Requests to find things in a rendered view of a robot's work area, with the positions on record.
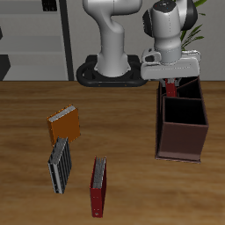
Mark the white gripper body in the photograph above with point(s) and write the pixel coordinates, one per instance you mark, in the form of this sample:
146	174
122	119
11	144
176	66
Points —
172	69

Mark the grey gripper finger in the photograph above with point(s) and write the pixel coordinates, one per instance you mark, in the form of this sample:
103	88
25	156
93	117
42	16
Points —
163	81
178	81

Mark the small red book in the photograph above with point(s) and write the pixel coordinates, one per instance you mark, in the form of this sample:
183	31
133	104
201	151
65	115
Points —
171	90

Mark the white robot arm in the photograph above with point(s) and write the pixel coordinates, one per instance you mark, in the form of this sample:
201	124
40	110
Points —
112	44

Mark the dark brown desk caddy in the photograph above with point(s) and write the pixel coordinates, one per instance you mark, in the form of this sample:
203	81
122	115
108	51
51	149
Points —
181	140

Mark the orange book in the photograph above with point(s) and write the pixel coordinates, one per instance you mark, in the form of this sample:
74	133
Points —
66	126

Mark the black and grey book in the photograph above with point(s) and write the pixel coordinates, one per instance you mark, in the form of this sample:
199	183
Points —
60	167

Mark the red book with grey pages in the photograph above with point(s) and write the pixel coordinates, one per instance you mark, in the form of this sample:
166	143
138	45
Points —
97	199

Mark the green pot plant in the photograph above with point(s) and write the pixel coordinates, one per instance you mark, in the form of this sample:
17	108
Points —
190	36

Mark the grey shelf unit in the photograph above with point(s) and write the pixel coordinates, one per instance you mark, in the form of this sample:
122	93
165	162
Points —
32	44

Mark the small black box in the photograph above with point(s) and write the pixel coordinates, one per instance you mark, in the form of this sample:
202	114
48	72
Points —
49	5

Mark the dark angular block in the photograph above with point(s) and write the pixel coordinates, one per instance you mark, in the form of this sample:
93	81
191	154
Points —
4	67

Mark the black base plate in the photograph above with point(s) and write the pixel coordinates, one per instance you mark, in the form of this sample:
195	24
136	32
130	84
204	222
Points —
85	76

